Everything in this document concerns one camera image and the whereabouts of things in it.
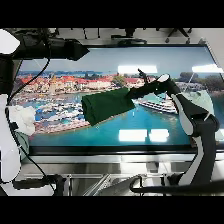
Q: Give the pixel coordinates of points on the black chair base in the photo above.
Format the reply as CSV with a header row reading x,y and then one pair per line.
x,y
129,35
178,32

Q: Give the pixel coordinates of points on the pale green garment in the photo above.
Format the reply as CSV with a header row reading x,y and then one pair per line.
x,y
204,100

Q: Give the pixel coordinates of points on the white garment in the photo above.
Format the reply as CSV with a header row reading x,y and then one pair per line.
x,y
22,120

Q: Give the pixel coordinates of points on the green T-shirt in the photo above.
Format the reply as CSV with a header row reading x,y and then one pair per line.
x,y
105,105

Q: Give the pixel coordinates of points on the silver frame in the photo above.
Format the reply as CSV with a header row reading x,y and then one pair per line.
x,y
100,166

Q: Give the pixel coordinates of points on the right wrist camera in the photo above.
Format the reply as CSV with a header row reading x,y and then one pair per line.
x,y
144,76

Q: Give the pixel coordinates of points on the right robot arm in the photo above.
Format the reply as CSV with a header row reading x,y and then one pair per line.
x,y
200,126

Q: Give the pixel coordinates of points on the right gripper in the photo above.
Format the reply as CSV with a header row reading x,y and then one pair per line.
x,y
137,92

